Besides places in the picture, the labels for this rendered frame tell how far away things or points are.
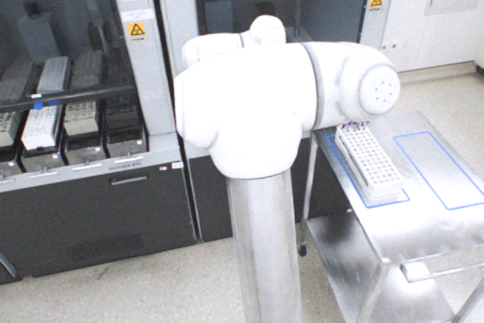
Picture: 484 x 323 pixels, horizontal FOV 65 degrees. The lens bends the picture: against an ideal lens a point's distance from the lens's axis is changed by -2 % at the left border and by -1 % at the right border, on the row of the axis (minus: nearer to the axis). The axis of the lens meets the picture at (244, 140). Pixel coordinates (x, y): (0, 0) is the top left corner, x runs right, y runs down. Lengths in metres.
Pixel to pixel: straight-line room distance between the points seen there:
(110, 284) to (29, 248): 0.41
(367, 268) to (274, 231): 1.18
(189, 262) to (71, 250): 0.56
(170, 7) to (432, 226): 1.04
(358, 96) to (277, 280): 0.31
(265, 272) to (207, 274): 1.40
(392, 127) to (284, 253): 1.00
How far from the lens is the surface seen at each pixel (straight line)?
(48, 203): 1.74
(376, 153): 1.31
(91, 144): 1.52
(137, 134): 1.50
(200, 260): 2.06
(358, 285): 1.70
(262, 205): 0.57
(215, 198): 1.77
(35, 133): 1.59
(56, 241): 1.93
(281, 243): 0.61
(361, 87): 0.53
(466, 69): 3.80
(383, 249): 1.15
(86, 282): 2.15
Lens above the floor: 1.73
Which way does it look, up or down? 41 degrees down
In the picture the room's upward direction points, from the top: 2 degrees counter-clockwise
